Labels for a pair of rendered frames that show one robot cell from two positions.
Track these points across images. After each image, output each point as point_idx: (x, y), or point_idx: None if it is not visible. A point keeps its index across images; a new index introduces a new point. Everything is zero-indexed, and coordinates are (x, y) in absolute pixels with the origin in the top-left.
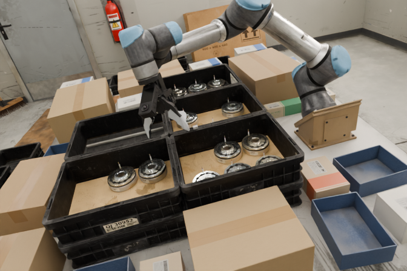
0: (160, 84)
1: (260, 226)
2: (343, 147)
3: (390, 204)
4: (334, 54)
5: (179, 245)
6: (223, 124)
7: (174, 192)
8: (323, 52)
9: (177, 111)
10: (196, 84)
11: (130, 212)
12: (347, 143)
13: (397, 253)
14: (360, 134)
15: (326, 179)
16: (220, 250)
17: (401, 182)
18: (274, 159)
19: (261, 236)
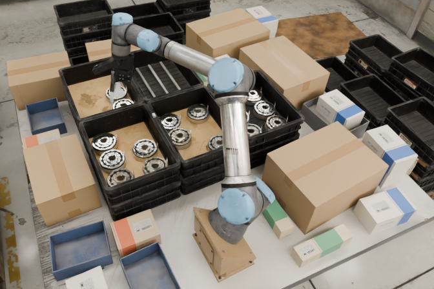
0: (126, 64)
1: (56, 175)
2: (199, 266)
3: (86, 273)
4: (224, 192)
5: (82, 150)
6: (159, 133)
7: (77, 119)
8: (226, 180)
9: (110, 86)
10: (268, 105)
11: None
12: (207, 271)
13: (63, 286)
14: (227, 288)
15: (125, 231)
16: (41, 157)
17: None
18: (124, 180)
19: (48, 176)
